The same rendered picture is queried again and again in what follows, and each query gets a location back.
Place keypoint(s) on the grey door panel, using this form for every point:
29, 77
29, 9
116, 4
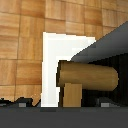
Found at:
106, 45

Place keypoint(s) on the white door frame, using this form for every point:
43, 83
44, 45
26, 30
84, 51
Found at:
50, 66

